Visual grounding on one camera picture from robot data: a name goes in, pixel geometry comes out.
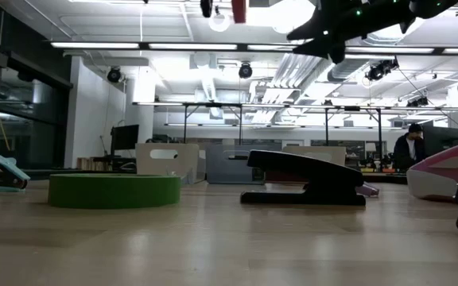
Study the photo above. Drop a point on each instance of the pink and white stapler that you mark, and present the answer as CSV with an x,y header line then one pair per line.
x,y
443,163

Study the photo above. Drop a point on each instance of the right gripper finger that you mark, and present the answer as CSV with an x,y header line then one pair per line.
x,y
312,32
320,49

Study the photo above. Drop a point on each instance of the grey plastic bin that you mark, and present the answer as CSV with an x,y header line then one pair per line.
x,y
221,171

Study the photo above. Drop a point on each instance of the red overhead tube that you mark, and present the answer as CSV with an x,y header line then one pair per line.
x,y
239,10

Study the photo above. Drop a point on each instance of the black overhead camera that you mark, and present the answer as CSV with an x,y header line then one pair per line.
x,y
206,7

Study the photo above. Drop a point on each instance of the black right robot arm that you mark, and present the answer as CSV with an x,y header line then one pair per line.
x,y
380,18

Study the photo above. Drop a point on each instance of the black computer monitor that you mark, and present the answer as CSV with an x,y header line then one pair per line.
x,y
441,139
125,137

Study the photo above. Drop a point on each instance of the black stapler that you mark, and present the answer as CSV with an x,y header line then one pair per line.
x,y
300,167

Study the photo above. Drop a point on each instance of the green tape roll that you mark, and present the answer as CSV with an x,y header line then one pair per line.
x,y
113,192

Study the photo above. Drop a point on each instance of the black round ceiling speaker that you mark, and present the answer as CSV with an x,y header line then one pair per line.
x,y
245,70
114,74

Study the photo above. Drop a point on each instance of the person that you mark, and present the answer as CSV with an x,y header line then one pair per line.
x,y
410,149

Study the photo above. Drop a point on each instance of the wooden crate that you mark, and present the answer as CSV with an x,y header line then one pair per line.
x,y
94,163

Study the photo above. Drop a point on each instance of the black ceiling camera cluster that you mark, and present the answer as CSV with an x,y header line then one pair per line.
x,y
378,71

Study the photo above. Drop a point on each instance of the purple staple remover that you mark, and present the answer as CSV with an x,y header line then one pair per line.
x,y
370,190

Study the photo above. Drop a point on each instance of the teal staple remover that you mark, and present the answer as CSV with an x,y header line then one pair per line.
x,y
8,165

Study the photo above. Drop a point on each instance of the black background rig frame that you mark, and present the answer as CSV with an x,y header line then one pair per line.
x,y
213,105

